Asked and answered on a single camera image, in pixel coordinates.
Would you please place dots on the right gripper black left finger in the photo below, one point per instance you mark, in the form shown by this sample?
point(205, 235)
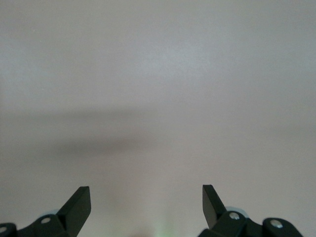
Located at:
point(71, 217)

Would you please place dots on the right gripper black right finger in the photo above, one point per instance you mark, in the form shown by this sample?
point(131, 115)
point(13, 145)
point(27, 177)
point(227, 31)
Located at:
point(214, 212)

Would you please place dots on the table cover mat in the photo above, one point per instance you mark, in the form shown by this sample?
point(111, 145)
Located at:
point(158, 74)

